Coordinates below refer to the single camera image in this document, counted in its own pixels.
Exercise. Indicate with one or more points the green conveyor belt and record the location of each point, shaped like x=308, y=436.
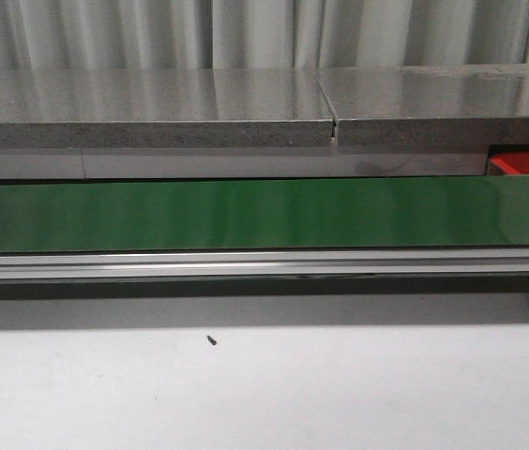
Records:
x=440, y=211

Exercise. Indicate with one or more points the grey stone slab right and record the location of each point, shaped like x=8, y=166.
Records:
x=460, y=105

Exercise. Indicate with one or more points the grey stone slab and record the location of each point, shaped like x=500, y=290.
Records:
x=460, y=105
x=162, y=108

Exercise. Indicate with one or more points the red plastic bin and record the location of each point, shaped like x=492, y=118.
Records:
x=509, y=163

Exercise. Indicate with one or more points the grey stone slab left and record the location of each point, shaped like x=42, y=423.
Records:
x=162, y=108

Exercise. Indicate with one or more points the grey pleated curtain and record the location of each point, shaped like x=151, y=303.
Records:
x=260, y=34

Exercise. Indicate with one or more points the aluminium conveyor side rail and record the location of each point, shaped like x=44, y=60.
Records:
x=226, y=264

